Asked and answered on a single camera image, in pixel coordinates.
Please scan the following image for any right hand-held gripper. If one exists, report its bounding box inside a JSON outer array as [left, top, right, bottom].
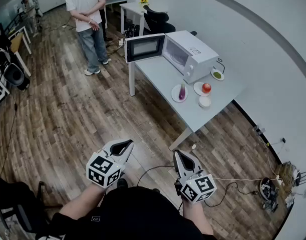
[[173, 149, 217, 204]]

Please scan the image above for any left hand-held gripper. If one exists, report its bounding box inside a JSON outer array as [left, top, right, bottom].
[[86, 139, 135, 189]]

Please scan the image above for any white microwave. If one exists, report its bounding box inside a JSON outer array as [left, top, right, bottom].
[[124, 30, 220, 85]]

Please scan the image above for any person's right forearm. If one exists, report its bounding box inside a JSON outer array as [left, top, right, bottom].
[[181, 199, 215, 236]]

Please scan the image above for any person's left forearm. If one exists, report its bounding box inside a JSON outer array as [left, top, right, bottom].
[[59, 182, 107, 221]]

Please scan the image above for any white bowl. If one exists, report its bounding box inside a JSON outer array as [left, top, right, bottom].
[[198, 95, 211, 108]]

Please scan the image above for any person's black shirt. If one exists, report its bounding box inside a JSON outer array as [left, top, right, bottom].
[[51, 186, 217, 240]]

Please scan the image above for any grey table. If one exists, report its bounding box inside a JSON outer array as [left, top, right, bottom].
[[128, 56, 249, 152]]

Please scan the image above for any round black device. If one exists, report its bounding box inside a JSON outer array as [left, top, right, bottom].
[[259, 177, 271, 193]]

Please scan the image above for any small white plate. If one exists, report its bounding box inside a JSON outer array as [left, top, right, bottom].
[[210, 68, 225, 81]]

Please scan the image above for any tangled electronics pile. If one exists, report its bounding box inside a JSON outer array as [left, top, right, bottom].
[[261, 188, 280, 212]]

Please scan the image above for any brown cardboard box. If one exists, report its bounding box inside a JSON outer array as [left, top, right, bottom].
[[276, 162, 297, 192]]

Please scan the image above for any black low chair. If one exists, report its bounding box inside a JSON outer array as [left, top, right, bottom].
[[0, 170, 65, 235]]

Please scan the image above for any black backpack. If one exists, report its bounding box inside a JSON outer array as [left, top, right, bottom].
[[124, 23, 140, 39]]

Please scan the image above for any black round equipment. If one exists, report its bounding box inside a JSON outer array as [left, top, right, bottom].
[[0, 47, 31, 92]]

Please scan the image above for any black high-back office chair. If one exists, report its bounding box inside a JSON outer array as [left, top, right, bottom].
[[143, 5, 198, 37]]

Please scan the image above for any white side table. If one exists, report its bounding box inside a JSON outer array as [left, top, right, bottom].
[[7, 25, 33, 78]]

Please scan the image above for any white desk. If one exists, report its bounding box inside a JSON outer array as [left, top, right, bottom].
[[119, 1, 168, 36]]

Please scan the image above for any tan wooden board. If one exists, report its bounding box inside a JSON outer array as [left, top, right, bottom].
[[10, 32, 25, 54]]

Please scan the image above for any grey-blue desk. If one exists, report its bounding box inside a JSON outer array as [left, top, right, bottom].
[[104, 0, 128, 14]]

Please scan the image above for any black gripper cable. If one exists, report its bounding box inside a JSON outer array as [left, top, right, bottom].
[[136, 165, 177, 187]]

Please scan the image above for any white floor cable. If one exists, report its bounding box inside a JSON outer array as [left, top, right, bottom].
[[212, 175, 281, 183]]

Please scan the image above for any black floor cable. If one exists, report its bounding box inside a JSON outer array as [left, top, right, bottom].
[[204, 181, 259, 208]]

